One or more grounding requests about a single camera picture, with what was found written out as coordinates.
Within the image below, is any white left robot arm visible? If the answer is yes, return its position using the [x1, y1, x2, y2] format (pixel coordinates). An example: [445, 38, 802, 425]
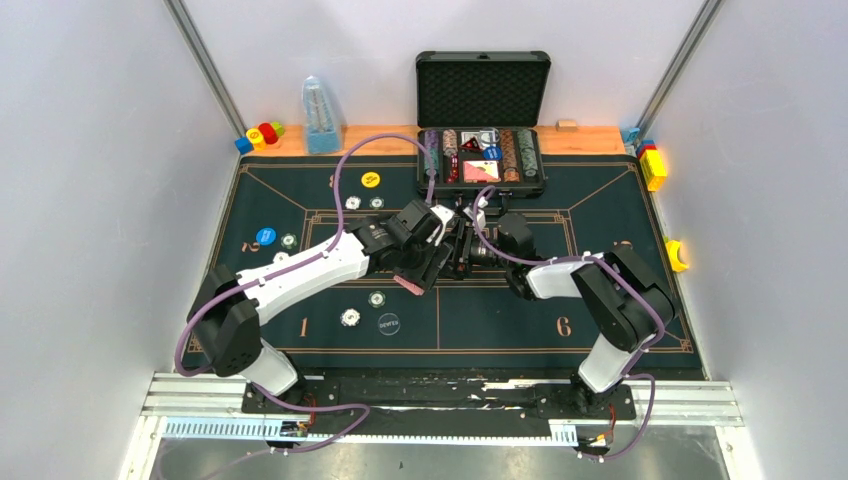
[185, 200, 456, 413]

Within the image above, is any pink-white chip row in case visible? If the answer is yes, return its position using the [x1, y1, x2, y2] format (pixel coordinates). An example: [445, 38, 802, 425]
[442, 129, 458, 157]

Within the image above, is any yellow big blind button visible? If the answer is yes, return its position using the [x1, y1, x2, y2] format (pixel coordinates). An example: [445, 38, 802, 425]
[360, 171, 381, 189]

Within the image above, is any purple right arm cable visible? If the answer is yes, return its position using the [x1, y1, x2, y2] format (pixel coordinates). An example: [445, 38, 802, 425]
[471, 185, 667, 462]

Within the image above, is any clear dealer button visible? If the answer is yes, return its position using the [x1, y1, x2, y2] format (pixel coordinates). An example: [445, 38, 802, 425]
[377, 313, 401, 336]

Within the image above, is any purple-green chip row in case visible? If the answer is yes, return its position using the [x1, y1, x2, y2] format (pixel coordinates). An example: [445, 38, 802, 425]
[424, 130, 440, 178]

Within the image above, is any blue toy cube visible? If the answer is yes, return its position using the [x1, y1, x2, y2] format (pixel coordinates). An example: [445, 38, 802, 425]
[234, 137, 254, 155]

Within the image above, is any blue small blind button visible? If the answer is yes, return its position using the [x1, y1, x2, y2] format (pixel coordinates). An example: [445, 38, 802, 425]
[255, 227, 277, 246]

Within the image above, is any small wooden block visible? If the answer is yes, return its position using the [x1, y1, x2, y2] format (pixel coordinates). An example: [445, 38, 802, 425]
[555, 119, 579, 132]

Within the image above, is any blue button in case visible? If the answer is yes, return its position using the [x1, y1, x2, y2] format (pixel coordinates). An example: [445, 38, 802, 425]
[482, 146, 503, 160]

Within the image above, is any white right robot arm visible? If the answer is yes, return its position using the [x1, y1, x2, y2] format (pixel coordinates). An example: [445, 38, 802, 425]
[443, 213, 679, 418]

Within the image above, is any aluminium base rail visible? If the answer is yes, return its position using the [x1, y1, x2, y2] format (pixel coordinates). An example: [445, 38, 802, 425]
[141, 373, 744, 447]

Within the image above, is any red toy cylinder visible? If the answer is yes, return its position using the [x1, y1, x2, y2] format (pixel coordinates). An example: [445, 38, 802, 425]
[257, 122, 279, 145]

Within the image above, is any yellow toy cylinder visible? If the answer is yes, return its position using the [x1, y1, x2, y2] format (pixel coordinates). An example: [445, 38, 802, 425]
[245, 128, 267, 150]

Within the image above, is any green poker table mat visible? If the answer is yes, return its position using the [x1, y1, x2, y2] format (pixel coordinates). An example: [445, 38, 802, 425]
[212, 155, 673, 370]

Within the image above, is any orange chip row in case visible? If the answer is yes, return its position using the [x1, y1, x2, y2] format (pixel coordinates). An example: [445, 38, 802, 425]
[500, 130, 520, 183]

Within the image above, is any white-blue poker chip stack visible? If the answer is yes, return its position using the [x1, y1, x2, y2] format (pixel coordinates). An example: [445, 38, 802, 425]
[340, 308, 361, 327]

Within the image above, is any green toy block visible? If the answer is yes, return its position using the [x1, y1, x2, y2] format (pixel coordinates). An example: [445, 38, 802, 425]
[270, 121, 285, 137]

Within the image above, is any playing card deck in case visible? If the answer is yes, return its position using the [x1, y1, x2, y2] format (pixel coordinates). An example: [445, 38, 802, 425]
[462, 160, 501, 183]

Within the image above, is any yellow toy block right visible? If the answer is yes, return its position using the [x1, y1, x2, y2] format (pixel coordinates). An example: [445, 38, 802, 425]
[636, 140, 668, 192]

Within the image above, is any black poker chip case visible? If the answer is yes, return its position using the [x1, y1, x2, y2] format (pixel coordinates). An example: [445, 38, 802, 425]
[415, 50, 552, 200]

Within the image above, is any yellow curved toy piece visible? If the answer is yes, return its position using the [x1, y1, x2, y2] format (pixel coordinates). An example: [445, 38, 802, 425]
[665, 239, 690, 273]

